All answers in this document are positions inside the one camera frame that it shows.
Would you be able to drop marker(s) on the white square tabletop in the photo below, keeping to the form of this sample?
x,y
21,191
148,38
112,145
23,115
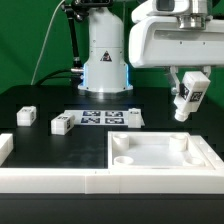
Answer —
x,y
156,150

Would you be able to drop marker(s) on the tag marker sheet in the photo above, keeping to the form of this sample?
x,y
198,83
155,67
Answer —
x,y
99,117

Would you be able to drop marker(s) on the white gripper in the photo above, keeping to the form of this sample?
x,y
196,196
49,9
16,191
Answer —
x,y
158,42

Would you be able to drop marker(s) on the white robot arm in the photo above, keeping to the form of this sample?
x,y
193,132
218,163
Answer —
x,y
105,72

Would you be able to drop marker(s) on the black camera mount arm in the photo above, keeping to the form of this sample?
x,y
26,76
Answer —
x,y
74,14

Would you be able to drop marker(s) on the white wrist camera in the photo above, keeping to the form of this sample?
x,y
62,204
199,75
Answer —
x,y
159,8

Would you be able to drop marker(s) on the white U-shaped fence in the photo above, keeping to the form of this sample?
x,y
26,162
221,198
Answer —
x,y
111,181

